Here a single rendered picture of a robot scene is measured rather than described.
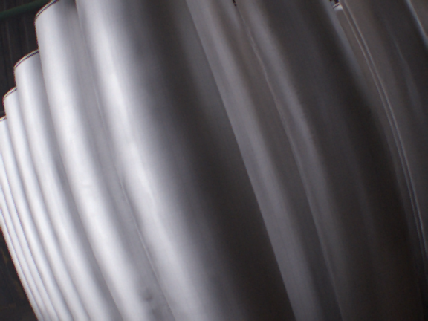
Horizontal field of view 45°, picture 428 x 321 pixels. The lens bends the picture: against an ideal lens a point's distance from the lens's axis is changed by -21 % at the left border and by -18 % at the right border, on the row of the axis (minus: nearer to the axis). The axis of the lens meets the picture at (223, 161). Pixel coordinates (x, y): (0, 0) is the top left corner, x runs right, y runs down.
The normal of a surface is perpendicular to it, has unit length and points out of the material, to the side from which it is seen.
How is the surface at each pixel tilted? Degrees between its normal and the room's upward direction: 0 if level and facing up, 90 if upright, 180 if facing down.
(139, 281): 90
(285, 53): 90
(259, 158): 90
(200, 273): 90
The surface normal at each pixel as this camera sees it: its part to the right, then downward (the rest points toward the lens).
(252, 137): 0.14, -0.07
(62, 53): -0.16, 0.04
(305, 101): -0.57, 0.18
